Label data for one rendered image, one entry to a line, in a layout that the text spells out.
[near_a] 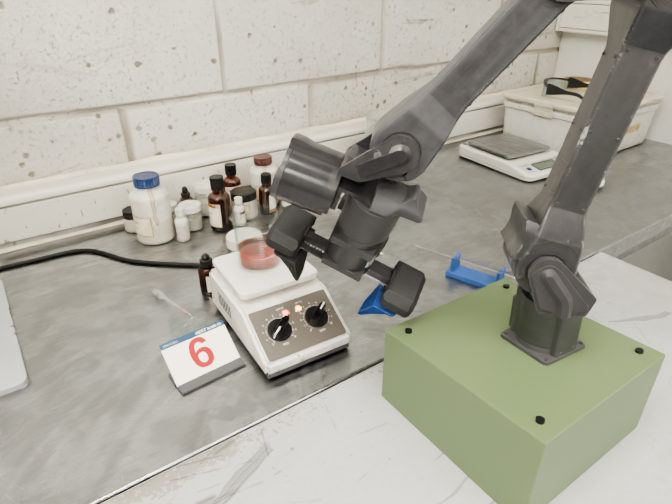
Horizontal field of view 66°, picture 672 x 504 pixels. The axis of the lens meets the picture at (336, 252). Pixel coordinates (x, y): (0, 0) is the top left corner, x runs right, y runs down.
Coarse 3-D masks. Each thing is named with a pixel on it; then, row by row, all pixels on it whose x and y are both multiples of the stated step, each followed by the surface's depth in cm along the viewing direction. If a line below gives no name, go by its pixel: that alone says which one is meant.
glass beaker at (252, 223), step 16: (240, 208) 73; (256, 208) 74; (272, 208) 73; (240, 224) 69; (256, 224) 69; (272, 224) 71; (240, 240) 71; (256, 240) 70; (240, 256) 72; (256, 256) 71; (272, 256) 73; (256, 272) 73
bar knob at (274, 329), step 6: (282, 318) 67; (288, 318) 67; (270, 324) 68; (276, 324) 68; (282, 324) 66; (288, 324) 68; (270, 330) 67; (276, 330) 66; (282, 330) 67; (288, 330) 68; (270, 336) 67; (276, 336) 66; (282, 336) 67; (288, 336) 67
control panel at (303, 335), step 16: (288, 304) 70; (304, 304) 71; (256, 320) 68; (304, 320) 70; (336, 320) 71; (304, 336) 68; (320, 336) 69; (336, 336) 70; (272, 352) 66; (288, 352) 66
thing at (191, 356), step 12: (204, 336) 69; (216, 336) 70; (168, 348) 66; (180, 348) 67; (192, 348) 68; (204, 348) 68; (216, 348) 69; (228, 348) 70; (168, 360) 66; (180, 360) 66; (192, 360) 67; (204, 360) 68; (216, 360) 68; (180, 372) 66; (192, 372) 66
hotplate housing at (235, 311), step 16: (224, 288) 73; (288, 288) 73; (304, 288) 73; (320, 288) 73; (224, 304) 74; (240, 304) 69; (256, 304) 69; (272, 304) 70; (240, 320) 69; (240, 336) 71; (256, 336) 66; (256, 352) 66; (304, 352) 67; (320, 352) 69; (272, 368) 65; (288, 368) 67
